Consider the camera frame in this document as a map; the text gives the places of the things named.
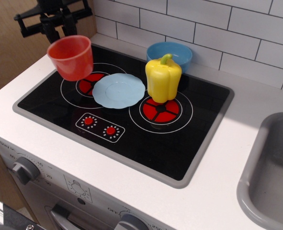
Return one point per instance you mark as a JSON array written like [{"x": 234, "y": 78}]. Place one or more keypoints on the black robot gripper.
[{"x": 52, "y": 14}]

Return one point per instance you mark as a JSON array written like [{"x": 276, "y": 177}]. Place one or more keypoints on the red plastic cup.
[{"x": 72, "y": 57}]

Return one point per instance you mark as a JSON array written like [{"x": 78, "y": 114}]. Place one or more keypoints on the light blue scalloped plate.
[{"x": 118, "y": 91}]

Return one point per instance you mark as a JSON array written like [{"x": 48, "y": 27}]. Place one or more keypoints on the wooden side panel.
[{"x": 16, "y": 52}]

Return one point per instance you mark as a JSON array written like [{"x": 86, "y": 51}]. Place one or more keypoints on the left red stove knob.
[{"x": 88, "y": 121}]

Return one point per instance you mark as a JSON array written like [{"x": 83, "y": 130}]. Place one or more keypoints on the red stove knob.
[
  {"x": 110, "y": 131},
  {"x": 88, "y": 121}
]

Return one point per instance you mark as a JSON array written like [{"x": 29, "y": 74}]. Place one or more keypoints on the yellow toy bell pepper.
[{"x": 163, "y": 77}]

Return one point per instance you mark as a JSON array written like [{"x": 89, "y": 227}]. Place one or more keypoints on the right red stove knob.
[{"x": 110, "y": 131}]

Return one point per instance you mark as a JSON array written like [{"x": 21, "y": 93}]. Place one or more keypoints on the blue plastic bowl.
[{"x": 182, "y": 55}]

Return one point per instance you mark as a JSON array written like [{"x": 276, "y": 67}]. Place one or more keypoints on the grey timer dial knob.
[{"x": 25, "y": 170}]

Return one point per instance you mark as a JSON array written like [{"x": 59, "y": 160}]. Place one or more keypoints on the black toy stovetop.
[{"x": 164, "y": 141}]

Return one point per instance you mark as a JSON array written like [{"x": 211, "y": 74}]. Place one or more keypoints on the black equipment bottom left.
[{"x": 13, "y": 220}]

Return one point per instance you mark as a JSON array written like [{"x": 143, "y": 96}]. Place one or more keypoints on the grey oven temperature knob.
[{"x": 129, "y": 222}]

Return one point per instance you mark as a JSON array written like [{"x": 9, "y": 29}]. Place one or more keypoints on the grey toy sink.
[{"x": 260, "y": 188}]

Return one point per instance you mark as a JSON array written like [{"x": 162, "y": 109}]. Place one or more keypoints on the grey oven door handle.
[{"x": 60, "y": 216}]

